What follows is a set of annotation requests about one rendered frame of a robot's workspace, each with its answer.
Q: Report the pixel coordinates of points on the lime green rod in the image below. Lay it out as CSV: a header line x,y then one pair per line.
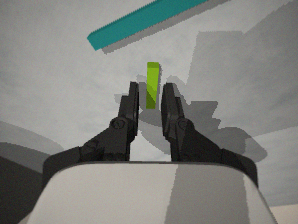
x,y
152,82

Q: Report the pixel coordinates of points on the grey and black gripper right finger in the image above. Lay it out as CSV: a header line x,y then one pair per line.
x,y
188,145

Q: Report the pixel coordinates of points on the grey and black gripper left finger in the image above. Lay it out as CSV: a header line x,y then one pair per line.
x,y
112,144

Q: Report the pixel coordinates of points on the turquoise rod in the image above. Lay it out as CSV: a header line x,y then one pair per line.
x,y
138,20

